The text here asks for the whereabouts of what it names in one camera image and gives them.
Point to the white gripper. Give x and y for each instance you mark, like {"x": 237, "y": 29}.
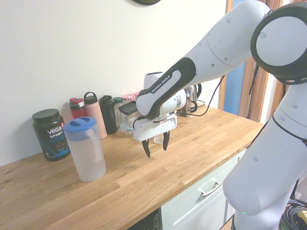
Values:
{"x": 153, "y": 128}

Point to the clear pitcher with blue lid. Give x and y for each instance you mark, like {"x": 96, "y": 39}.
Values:
{"x": 88, "y": 155}

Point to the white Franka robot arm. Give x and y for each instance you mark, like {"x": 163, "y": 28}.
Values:
{"x": 227, "y": 43}

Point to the pink water bottle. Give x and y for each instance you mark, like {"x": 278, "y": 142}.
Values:
{"x": 94, "y": 112}

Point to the red water bottle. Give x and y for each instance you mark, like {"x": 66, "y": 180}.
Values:
{"x": 78, "y": 111}

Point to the clear drinking glass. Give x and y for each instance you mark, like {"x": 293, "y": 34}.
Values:
{"x": 158, "y": 139}

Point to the glass container with teal lid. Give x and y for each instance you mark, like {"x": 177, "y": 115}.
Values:
{"x": 126, "y": 128}

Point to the clear container with black lid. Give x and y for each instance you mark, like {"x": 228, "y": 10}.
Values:
{"x": 127, "y": 109}

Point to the glass French press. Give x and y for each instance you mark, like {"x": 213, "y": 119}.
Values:
{"x": 189, "y": 109}

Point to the glass jar with green lid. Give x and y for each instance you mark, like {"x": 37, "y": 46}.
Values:
{"x": 118, "y": 105}

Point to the glass jar red-check lid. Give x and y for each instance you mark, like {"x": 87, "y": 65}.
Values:
{"x": 129, "y": 96}

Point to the black shaker bottle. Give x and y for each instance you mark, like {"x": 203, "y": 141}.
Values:
{"x": 108, "y": 115}

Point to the black dishwasher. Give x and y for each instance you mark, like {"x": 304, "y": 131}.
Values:
{"x": 151, "y": 221}

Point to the blue door panel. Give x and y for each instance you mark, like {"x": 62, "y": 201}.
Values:
{"x": 233, "y": 95}

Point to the black Vega protein tub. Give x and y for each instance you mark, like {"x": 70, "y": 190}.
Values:
{"x": 50, "y": 139}

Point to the wooden door frame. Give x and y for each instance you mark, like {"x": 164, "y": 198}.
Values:
{"x": 250, "y": 100}

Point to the black round wall clock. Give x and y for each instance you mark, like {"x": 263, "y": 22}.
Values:
{"x": 146, "y": 1}

